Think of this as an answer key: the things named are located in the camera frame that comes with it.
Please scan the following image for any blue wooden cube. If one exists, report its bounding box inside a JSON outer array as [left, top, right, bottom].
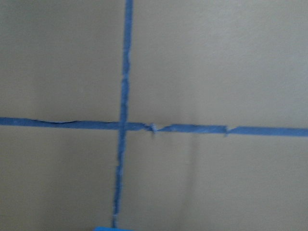
[[93, 227, 132, 231]]

